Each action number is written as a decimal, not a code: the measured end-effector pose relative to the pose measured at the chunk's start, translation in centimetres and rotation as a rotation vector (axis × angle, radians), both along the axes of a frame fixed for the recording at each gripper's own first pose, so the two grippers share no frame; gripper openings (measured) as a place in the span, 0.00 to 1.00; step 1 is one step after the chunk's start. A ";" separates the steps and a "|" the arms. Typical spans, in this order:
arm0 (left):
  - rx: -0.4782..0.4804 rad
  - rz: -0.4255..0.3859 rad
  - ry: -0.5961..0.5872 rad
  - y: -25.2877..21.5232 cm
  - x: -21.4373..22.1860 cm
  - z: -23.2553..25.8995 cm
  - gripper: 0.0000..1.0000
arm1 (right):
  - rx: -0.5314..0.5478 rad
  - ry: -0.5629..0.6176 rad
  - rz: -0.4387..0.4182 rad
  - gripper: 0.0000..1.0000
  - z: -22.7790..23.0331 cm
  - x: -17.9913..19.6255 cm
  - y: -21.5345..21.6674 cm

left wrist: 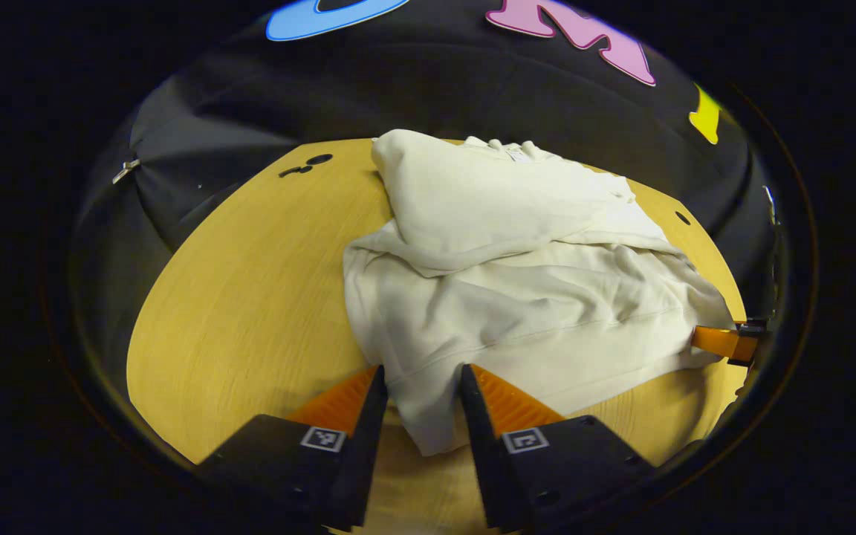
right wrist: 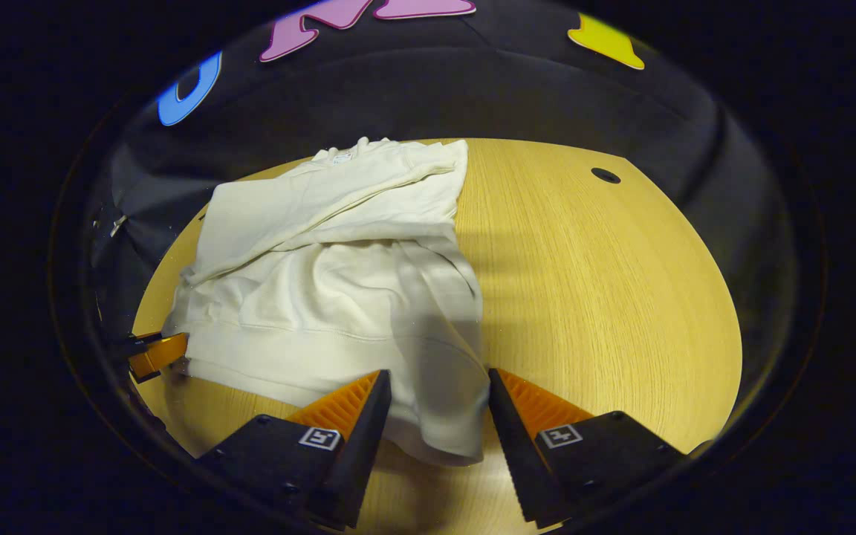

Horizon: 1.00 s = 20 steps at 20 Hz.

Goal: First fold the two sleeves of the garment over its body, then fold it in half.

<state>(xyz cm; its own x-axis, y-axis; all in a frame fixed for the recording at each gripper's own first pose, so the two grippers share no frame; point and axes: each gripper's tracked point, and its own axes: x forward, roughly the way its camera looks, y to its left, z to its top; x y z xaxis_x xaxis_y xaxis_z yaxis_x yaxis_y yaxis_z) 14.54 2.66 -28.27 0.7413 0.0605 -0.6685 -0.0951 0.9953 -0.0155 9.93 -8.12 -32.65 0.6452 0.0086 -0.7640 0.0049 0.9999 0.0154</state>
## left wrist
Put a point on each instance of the black backdrop cloth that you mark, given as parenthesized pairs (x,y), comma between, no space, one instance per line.
(435,82)

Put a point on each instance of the small white clip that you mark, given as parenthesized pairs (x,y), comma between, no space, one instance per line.
(125,170)

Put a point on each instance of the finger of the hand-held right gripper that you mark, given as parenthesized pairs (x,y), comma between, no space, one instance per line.
(725,342)

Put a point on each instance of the white sweatshirt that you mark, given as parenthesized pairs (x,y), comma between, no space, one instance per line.
(517,297)

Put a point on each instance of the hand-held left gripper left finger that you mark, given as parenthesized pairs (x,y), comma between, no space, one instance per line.
(365,446)

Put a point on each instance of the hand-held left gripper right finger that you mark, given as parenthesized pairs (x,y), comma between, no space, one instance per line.
(484,453)

